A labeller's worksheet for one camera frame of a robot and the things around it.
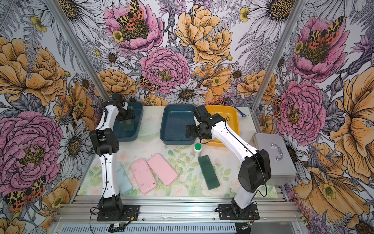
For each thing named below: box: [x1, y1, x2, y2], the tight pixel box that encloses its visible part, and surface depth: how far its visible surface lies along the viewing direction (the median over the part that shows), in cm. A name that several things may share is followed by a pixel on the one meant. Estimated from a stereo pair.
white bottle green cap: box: [193, 142, 203, 158], surface depth 91 cm
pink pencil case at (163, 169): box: [147, 153, 178, 186], surface depth 89 cm
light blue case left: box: [115, 162, 133, 195], surface depth 83 cm
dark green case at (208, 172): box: [197, 155, 221, 191], surface depth 89 cm
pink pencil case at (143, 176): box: [130, 158, 158, 195], surface depth 87 cm
